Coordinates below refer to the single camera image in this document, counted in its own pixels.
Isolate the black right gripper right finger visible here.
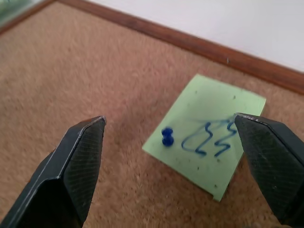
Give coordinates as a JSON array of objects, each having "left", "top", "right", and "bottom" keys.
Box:
[{"left": 233, "top": 112, "right": 304, "bottom": 228}]

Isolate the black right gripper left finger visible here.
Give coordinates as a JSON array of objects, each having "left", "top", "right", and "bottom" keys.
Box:
[{"left": 0, "top": 115, "right": 107, "bottom": 228}]

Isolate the green sticky note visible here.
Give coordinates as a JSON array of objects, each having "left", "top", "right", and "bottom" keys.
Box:
[{"left": 142, "top": 73, "right": 267, "bottom": 202}]

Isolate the blue pushpin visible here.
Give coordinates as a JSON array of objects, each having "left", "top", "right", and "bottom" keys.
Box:
[{"left": 161, "top": 127, "right": 175, "bottom": 146}]

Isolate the cork board with wooden frame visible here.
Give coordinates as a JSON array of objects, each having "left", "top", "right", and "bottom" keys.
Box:
[{"left": 0, "top": 0, "right": 304, "bottom": 228}]

